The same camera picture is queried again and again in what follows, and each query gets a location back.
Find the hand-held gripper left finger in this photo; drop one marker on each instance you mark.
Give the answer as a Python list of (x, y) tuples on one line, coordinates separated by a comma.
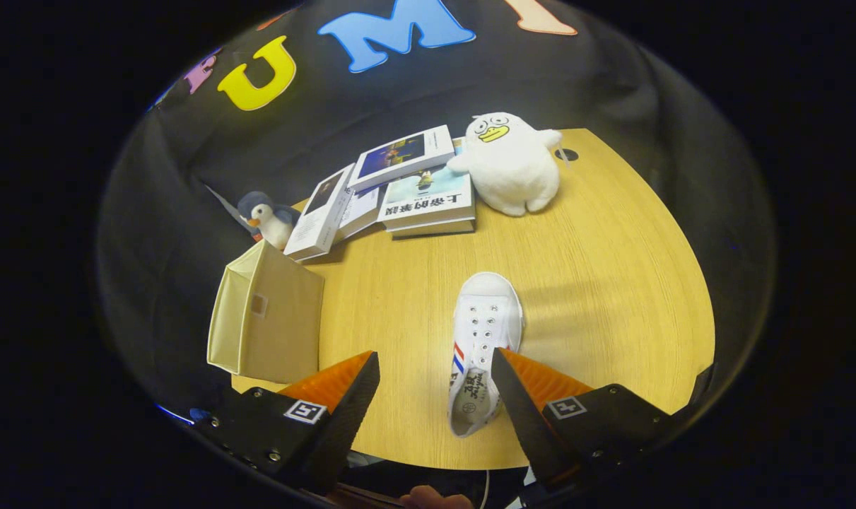
[(346, 424)]

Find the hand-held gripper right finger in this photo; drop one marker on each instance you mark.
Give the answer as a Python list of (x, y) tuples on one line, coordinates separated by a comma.
[(530, 424)]

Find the white shoe with stripes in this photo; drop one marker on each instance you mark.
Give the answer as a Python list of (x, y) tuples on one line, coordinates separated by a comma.
[(484, 311)]

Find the beige fabric storage box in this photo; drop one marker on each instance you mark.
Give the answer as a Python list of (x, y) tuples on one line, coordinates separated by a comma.
[(272, 325)]

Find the white book with portrait cover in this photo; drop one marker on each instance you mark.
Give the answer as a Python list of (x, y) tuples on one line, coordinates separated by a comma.
[(321, 219)]

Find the plain white text book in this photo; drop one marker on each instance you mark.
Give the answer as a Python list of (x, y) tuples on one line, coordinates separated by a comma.
[(360, 212)]

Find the grey penguin plush toy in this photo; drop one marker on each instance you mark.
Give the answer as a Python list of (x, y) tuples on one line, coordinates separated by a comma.
[(272, 219)]

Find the book with teal cover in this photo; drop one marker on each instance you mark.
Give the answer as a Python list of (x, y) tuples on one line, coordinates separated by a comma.
[(431, 201)]

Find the white duck plush toy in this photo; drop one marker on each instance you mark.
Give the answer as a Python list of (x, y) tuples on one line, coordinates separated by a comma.
[(509, 166)]

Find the book with dark blue cover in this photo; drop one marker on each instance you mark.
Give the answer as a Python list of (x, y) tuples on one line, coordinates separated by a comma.
[(403, 155)]

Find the black backdrop cloth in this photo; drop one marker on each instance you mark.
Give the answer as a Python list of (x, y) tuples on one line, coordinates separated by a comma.
[(611, 78)]

